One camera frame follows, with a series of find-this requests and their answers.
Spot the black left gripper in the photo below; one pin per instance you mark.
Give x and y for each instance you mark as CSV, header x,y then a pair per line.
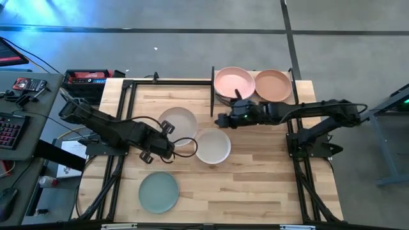
x,y
161,145

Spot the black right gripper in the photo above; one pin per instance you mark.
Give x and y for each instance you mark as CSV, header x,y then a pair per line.
x,y
241,113

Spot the pink plate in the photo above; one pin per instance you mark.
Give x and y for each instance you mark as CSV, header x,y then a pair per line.
x,y
233,81

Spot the beige plate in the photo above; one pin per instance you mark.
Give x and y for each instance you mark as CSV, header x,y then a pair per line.
x,y
183,123

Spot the white plate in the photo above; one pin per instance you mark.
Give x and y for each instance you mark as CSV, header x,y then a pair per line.
x,y
213,146

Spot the terracotta orange plate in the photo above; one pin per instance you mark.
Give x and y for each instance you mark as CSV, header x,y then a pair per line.
x,y
273,85

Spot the teal plate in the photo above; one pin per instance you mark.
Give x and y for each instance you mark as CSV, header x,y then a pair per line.
x,y
158,192

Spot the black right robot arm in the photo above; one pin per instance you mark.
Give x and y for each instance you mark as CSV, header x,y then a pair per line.
x,y
303,110

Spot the wooden shelf with black sides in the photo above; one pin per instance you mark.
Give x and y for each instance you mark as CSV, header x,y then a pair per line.
x,y
212,96

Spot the small black box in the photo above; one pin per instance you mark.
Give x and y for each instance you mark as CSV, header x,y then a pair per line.
x,y
119,74

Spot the white paper booklet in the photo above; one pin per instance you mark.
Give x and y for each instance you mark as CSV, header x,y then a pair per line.
x,y
72,148

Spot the red and black toolbox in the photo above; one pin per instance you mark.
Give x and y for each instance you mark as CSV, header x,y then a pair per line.
x,y
86,76

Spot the black slanted beam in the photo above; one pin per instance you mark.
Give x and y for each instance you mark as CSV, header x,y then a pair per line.
x,y
60,156

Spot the black crossbeam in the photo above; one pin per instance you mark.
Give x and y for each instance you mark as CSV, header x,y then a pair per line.
x,y
204,227

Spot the clear bottle with red cap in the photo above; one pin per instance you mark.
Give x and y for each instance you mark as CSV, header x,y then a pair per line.
x,y
48,182

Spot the grey side desk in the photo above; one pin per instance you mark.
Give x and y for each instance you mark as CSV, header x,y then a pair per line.
x,y
52,83

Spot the small black adapter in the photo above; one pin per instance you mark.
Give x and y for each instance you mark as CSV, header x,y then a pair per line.
x,y
40,211

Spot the black desk clamp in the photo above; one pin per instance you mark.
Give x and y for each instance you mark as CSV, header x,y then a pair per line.
x,y
24,100

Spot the red and black handheld device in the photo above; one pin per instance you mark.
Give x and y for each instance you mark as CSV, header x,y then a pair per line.
x,y
28,84

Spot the black backlit keyboard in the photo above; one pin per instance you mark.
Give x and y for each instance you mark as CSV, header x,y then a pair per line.
x,y
12,131

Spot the small black gadget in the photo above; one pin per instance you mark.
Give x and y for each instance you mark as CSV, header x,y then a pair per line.
x,y
7,95

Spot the blue-grey metal stand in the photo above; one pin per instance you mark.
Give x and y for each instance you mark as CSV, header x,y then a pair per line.
x,y
383,147

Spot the black computer mouse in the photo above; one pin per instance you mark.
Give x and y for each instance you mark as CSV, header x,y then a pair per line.
x,y
7,204

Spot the black monitor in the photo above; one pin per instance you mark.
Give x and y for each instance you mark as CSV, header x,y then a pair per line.
x,y
9,54

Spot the black device with green light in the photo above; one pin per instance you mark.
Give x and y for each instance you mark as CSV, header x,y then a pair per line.
x,y
404,107

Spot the black aluminium table frame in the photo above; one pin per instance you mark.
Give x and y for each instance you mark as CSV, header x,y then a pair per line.
x,y
179,82

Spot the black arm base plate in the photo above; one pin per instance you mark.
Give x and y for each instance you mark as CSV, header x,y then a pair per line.
x,y
290,145
96,150

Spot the silver metal bracket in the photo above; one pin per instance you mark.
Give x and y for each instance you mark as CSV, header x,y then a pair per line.
x,y
119,226
297,227

